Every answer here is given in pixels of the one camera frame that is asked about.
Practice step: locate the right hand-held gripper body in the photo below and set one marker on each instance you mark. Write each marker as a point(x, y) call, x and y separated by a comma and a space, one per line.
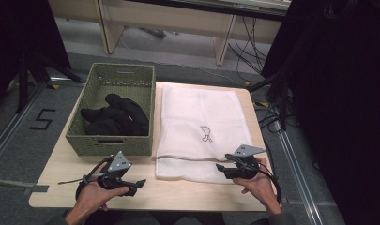
point(245, 168)

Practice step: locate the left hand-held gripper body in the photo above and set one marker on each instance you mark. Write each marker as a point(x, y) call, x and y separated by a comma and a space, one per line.
point(117, 164)

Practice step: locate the black clothes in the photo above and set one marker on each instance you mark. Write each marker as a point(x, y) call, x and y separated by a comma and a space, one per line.
point(122, 118)

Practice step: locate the white mesh laundry bag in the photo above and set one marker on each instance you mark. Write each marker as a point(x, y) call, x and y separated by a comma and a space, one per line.
point(197, 106)

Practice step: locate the green woven basket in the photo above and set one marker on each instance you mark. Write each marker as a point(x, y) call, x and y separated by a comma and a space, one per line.
point(94, 90)

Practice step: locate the person's right hand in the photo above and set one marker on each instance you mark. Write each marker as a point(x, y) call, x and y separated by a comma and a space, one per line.
point(262, 187)

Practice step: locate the person's left hand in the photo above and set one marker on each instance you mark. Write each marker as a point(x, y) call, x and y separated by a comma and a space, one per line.
point(94, 198)

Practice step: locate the person's legs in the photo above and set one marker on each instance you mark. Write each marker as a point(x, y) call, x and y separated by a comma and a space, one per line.
point(178, 218)

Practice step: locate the black stand leg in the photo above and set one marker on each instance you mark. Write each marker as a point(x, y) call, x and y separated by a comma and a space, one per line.
point(283, 100)

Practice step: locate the grey tape strip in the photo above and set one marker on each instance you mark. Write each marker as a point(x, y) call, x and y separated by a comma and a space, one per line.
point(18, 186)

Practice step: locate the black curtain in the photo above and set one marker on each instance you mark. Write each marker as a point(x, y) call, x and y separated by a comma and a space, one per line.
point(341, 93)
point(18, 37)

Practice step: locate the black tripod stand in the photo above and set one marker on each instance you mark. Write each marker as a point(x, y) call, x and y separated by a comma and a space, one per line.
point(23, 81)

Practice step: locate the light wooden desk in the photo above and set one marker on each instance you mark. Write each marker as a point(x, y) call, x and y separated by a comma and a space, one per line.
point(165, 18)

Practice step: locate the metal floor rail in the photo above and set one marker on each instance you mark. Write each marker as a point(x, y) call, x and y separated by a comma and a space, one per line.
point(298, 175)
point(12, 128)

